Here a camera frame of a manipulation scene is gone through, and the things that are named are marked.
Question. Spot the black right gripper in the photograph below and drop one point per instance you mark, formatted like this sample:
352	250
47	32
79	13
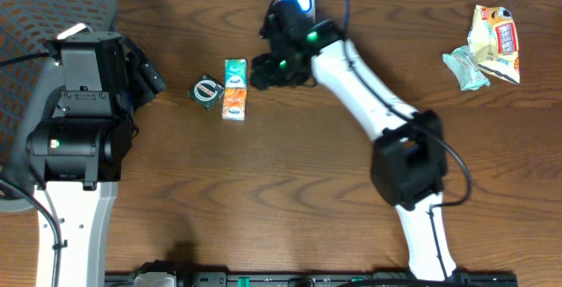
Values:
263	72

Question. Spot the small teal snack box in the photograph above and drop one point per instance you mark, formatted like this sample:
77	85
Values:
236	73

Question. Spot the small orange snack box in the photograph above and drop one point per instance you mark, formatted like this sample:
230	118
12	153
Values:
234	104

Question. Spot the dark green balm box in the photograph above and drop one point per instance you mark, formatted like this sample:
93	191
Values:
207	91

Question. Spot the teal snack pack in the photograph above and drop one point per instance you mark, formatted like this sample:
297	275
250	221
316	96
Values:
461	62

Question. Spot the yellow snack chip bag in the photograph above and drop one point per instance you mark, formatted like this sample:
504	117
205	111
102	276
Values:
494	44

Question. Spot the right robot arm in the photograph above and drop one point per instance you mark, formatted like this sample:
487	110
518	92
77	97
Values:
408	162

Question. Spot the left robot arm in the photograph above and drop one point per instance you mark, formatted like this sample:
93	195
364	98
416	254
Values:
82	127

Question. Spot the dark grey plastic basket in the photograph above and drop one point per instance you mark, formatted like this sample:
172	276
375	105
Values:
25	26

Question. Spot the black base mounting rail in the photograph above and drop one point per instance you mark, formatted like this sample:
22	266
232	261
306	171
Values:
381	279

